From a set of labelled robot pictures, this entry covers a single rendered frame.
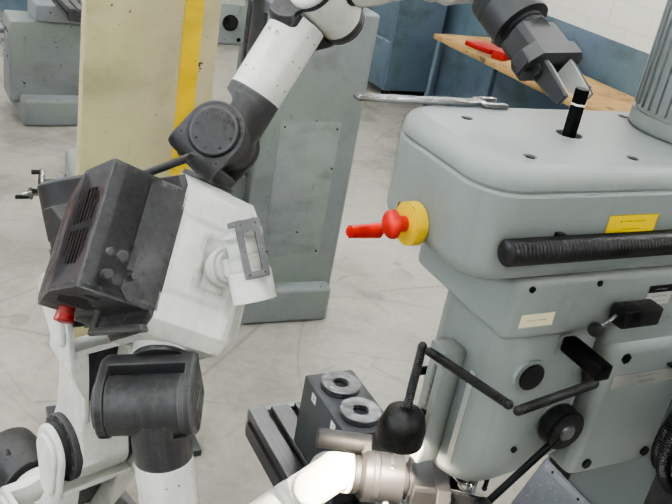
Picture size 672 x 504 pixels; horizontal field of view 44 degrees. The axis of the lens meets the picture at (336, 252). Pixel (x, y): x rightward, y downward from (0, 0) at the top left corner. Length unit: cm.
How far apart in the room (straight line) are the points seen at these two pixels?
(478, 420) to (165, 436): 47
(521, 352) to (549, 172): 30
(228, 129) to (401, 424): 52
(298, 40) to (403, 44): 722
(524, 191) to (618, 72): 604
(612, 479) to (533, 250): 83
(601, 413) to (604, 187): 43
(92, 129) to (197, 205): 150
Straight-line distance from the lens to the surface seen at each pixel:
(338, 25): 141
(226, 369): 388
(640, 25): 698
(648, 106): 134
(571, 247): 108
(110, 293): 123
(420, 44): 870
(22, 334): 406
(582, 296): 121
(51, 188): 165
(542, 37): 123
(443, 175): 108
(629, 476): 175
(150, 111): 281
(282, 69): 138
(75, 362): 165
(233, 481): 330
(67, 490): 186
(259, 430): 204
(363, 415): 180
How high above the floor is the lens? 219
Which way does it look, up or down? 25 degrees down
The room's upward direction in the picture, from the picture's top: 11 degrees clockwise
